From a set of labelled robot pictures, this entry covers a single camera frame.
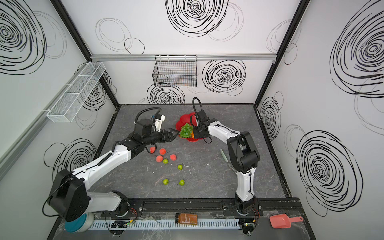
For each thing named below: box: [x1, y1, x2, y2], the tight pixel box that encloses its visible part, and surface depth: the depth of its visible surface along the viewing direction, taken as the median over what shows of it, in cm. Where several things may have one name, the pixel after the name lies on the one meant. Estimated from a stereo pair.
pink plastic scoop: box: [269, 213, 304, 229], surface depth 71 cm
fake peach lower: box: [155, 155, 164, 163], surface depth 90 cm
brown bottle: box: [174, 213, 199, 225], surface depth 69 cm
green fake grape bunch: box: [179, 122, 194, 139], surface depth 100 cm
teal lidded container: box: [64, 212, 94, 233], surface depth 64 cm
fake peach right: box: [169, 154, 177, 161], surface depth 91 cm
